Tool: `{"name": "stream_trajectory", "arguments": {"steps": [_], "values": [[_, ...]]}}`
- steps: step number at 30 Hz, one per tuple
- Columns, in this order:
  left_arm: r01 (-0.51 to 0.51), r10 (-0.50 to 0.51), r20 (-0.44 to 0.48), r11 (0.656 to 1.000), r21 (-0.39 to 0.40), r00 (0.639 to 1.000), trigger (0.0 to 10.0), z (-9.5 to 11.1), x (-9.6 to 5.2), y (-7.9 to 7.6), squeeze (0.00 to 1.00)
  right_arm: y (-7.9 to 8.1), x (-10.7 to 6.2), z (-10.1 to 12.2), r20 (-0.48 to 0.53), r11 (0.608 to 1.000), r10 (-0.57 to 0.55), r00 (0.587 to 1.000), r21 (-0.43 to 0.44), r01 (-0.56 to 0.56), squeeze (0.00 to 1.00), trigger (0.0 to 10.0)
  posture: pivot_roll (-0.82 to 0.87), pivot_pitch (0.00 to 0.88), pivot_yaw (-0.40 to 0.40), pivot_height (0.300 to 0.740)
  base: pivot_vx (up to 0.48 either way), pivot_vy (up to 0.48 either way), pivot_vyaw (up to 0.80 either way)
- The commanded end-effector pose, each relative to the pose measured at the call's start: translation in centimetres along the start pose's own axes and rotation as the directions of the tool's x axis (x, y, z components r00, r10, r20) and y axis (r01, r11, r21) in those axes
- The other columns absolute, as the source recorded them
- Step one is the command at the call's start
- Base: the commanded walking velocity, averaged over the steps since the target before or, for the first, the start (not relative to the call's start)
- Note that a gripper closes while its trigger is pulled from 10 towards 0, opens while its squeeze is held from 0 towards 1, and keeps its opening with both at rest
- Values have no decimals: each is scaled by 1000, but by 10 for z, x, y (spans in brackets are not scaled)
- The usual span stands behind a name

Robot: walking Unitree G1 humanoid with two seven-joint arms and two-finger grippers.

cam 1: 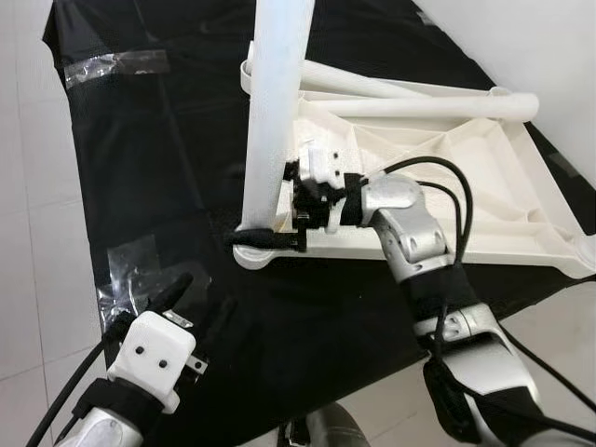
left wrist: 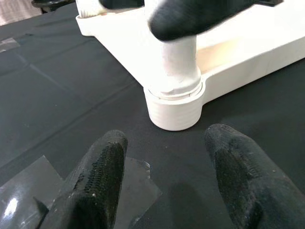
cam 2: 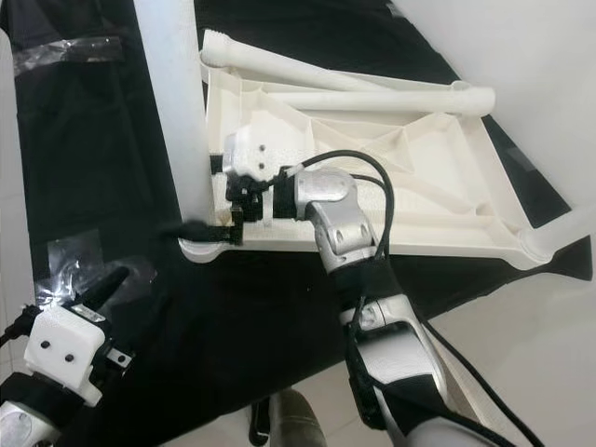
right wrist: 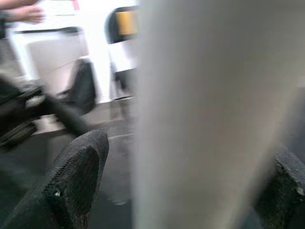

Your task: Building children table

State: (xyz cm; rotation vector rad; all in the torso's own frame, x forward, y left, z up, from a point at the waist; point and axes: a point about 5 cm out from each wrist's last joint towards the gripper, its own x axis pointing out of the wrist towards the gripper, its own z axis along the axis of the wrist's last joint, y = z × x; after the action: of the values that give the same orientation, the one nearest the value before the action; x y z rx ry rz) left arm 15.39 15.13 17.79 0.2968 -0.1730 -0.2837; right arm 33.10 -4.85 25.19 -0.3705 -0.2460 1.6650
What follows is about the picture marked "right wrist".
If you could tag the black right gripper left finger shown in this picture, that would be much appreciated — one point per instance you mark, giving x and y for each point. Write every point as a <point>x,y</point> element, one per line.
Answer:
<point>71,186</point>

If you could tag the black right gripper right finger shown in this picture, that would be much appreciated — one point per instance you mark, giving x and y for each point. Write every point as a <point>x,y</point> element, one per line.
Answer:
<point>286,190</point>

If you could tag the white plastic table leg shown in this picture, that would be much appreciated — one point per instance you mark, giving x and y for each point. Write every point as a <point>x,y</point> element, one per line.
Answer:
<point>202,95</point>

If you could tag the clear adhesive tape patch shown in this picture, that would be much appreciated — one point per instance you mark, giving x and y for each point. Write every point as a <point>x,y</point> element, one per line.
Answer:
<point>119,167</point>

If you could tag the black cloth table cover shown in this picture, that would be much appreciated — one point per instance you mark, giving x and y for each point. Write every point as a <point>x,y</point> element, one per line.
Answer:
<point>23,167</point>

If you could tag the black floor bag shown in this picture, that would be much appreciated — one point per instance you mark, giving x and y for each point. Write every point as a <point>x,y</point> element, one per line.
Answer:
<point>83,86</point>

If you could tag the black stand base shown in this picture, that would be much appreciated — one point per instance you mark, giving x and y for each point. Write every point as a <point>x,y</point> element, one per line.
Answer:
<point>14,95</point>

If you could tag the white desk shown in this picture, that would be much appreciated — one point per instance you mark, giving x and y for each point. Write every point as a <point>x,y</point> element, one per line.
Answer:
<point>54,52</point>

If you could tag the black chair yellow backrest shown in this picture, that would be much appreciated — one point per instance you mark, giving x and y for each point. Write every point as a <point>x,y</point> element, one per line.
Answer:
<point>121,23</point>

